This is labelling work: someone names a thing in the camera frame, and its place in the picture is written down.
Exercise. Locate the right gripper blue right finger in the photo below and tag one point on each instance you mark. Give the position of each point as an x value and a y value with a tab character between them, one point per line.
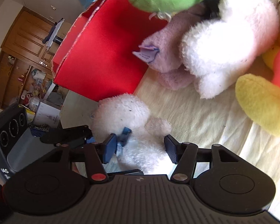
173	148

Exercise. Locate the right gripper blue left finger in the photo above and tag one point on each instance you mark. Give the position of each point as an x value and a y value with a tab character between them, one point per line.
109	148

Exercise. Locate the small white plush toy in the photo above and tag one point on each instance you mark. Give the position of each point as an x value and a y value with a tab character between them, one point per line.
140	134

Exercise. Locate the white carton box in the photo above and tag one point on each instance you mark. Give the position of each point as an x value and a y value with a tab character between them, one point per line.
47	113

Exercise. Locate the green cartoon bed sheet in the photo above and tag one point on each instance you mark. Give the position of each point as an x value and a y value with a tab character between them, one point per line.
215	121

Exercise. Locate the wooden wardrobe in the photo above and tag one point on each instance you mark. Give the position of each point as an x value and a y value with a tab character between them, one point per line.
30	43

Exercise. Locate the red cardboard box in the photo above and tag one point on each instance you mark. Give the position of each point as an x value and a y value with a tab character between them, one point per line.
96	57

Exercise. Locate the pink white plush toy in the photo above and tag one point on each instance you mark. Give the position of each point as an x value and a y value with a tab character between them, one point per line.
211	44

